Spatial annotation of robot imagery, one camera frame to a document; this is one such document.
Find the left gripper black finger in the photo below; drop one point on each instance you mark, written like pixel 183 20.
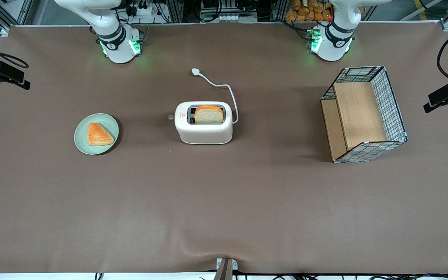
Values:
pixel 428 108
pixel 445 94

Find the triangular orange toast piece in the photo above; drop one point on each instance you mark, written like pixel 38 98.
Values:
pixel 97 135

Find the bread slice with orange crust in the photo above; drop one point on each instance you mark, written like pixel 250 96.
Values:
pixel 208 116

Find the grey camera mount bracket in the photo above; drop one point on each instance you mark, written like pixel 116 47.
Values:
pixel 226 268

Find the bag of orange buns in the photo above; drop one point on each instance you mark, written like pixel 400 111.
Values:
pixel 305 11

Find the brown table cloth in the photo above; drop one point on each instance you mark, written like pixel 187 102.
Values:
pixel 224 194

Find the white two-slot toaster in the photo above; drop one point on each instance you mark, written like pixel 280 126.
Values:
pixel 204 132

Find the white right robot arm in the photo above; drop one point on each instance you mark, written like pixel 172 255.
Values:
pixel 117 42

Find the pale green round plate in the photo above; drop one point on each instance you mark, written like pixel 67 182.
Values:
pixel 107 124

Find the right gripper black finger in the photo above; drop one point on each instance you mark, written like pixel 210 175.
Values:
pixel 23 85
pixel 9 72

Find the white power strip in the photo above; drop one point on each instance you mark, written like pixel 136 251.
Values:
pixel 142 8

